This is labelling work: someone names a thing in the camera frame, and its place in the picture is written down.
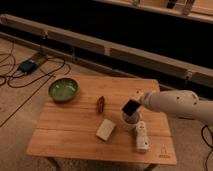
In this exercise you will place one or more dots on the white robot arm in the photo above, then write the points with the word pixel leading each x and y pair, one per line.
pixel 180 103

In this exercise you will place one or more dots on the white ceramic cup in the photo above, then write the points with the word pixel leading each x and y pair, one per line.
pixel 129 122

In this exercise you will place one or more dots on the green ceramic bowl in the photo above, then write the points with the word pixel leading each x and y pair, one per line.
pixel 63 90

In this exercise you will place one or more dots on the small brown object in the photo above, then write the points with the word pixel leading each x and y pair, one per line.
pixel 100 104

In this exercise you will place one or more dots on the white rectangular sponge block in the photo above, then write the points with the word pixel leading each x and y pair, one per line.
pixel 105 129

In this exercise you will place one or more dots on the wooden table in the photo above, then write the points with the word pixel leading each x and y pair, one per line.
pixel 68 130

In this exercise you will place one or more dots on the black power adapter box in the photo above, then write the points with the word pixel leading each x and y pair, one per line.
pixel 27 67

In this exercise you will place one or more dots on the long metal rail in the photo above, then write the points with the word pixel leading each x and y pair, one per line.
pixel 173 67

